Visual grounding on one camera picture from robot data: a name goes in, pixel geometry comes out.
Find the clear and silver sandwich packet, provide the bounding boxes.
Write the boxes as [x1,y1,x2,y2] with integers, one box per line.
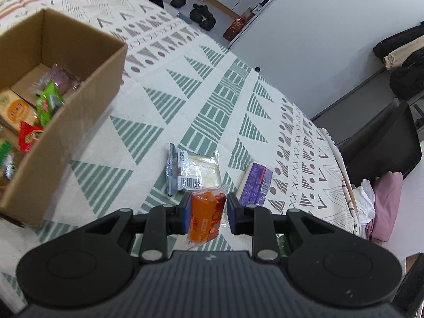
[165,143,222,197]

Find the red snack packet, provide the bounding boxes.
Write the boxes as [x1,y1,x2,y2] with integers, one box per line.
[18,120,44,153]

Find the white cloth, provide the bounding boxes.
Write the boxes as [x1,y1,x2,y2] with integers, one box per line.
[352,179,376,226]

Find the clear pink snack packet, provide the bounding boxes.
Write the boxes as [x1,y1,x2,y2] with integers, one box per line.
[31,64,82,96]

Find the red gift box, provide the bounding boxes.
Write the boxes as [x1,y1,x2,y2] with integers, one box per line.
[223,10,252,42]

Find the beige garment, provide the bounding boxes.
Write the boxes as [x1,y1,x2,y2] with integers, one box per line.
[383,38,424,71]

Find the green triangle patterned tablecloth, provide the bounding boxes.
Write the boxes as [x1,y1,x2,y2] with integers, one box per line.
[0,0,361,308]

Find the pink cloth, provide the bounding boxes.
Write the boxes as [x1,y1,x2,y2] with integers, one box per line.
[366,171,404,246]

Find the orange label snack packet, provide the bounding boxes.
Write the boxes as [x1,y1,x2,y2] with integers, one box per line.
[0,89,38,133]

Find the brown cardboard box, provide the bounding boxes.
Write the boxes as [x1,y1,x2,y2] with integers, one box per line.
[0,8,128,229]

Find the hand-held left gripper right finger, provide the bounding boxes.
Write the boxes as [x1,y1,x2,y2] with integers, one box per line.
[226,193,332,262]

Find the green and white snack packet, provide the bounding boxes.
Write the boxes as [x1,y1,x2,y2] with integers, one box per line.
[0,139,14,169]

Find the green foil snack packet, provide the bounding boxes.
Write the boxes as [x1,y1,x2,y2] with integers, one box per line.
[36,81,66,127]

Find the purple snack packet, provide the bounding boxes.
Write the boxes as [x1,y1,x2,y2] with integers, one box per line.
[236,162,274,207]

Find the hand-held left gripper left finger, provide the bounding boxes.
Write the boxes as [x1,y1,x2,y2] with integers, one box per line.
[78,193,193,264]

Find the black jacket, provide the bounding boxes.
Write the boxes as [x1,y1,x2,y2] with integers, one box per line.
[373,23,424,58]

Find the black fuzzy garment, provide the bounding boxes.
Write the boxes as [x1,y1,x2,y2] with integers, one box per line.
[389,61,424,100]

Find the black chair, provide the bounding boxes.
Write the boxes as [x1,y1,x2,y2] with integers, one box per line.
[337,99,423,186]

